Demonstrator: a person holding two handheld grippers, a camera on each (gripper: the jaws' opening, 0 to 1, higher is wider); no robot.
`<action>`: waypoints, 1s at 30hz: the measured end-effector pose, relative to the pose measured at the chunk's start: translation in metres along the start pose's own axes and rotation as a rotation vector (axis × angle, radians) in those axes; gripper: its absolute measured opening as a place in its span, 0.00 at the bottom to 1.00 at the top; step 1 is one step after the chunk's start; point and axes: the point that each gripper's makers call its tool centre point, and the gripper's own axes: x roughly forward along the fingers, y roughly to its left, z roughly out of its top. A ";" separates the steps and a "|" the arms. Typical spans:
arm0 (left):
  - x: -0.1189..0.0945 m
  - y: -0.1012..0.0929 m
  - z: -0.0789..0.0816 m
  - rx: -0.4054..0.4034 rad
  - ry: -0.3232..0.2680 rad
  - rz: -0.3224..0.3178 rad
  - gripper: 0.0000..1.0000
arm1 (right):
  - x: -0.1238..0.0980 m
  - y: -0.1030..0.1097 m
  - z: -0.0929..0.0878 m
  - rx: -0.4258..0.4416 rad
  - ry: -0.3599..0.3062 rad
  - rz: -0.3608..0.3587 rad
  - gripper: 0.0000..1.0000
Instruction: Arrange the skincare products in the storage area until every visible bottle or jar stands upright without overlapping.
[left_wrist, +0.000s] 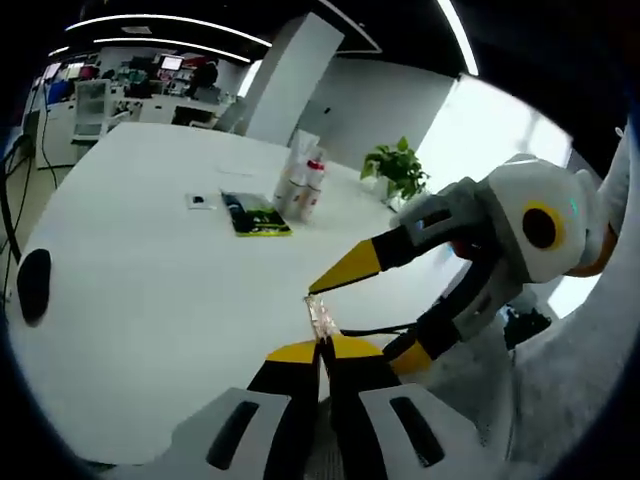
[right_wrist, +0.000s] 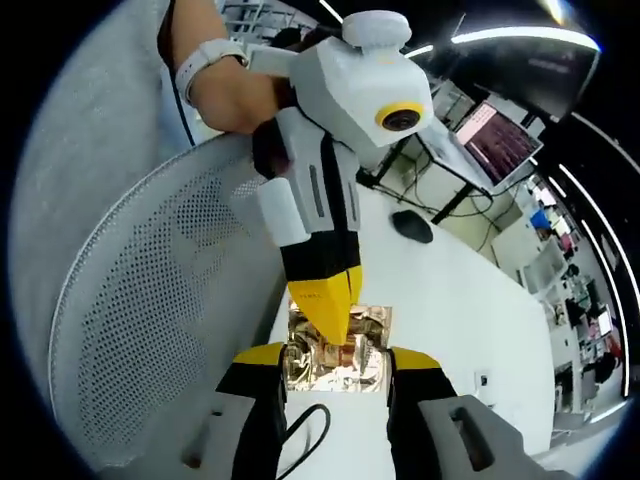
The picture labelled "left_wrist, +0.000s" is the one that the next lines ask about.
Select black computer mouse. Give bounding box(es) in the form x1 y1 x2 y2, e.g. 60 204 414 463
15 247 53 324

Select white skincare tube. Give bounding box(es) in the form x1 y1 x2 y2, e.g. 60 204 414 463
284 130 322 201

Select grey mesh office chair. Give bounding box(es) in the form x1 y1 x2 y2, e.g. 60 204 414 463
429 279 631 469

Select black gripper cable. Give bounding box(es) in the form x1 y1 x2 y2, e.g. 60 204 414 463
339 322 422 338

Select white mesh office chair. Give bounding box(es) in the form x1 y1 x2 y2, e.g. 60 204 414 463
73 79 114 142

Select green and black packet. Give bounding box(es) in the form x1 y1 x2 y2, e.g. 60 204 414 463
220 190 293 238

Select potted green plant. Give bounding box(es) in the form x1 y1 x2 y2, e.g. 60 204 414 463
360 135 432 203

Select black desk cables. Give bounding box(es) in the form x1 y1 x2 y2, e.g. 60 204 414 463
0 132 57 266

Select small gold packet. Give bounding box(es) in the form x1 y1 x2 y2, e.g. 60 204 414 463
301 293 342 347

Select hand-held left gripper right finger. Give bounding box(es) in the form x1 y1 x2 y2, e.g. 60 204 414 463
322 333 501 480

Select clear plastic bottle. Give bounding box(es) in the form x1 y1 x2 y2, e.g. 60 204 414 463
273 164 296 209

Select clear plastic packet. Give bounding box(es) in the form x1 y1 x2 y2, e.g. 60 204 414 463
185 191 223 211

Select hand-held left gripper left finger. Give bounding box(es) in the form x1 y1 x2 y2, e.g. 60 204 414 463
172 339 322 480

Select red collar skincare bottle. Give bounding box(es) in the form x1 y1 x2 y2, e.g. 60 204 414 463
301 149 330 222

